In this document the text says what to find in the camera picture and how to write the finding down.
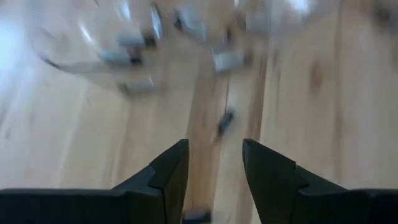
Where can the silver black battery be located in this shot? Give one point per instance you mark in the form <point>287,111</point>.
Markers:
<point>192,23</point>
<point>116,56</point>
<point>196,216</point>
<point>130,39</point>
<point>228,60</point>
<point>138,86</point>

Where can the clear plastic container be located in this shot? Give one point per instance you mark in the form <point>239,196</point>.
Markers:
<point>62,31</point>

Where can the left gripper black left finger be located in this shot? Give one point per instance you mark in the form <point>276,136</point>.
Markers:
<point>140,202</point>

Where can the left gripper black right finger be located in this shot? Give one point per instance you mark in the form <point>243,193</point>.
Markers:
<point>295,199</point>

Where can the black copper battery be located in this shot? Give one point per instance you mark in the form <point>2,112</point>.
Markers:
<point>225,122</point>

